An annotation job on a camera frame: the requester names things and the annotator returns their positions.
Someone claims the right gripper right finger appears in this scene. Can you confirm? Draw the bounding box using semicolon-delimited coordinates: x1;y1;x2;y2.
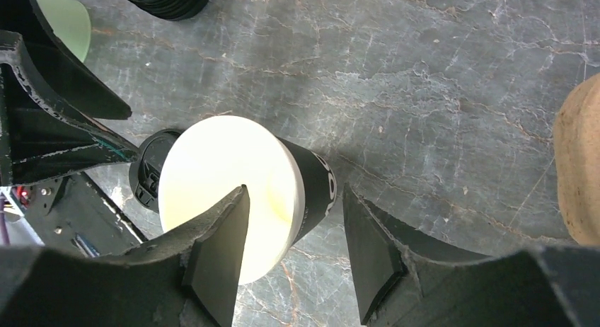
342;185;599;326

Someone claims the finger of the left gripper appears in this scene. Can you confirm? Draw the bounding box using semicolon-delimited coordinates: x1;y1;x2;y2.
26;0;132;120
1;30;139;186

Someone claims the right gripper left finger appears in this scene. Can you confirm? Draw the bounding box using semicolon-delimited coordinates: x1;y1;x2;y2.
1;185;250;326

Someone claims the black coffee lid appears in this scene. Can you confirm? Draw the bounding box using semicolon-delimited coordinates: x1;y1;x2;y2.
129;129;183;213

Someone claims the black sleeved paper cup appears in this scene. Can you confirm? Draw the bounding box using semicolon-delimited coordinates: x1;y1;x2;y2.
158;115;338;287

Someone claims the brown pulp cup carrier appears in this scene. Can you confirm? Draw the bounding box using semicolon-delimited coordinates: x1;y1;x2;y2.
553;74;599;246

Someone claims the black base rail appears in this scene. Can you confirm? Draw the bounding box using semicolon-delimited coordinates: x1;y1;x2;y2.
1;173;148;258

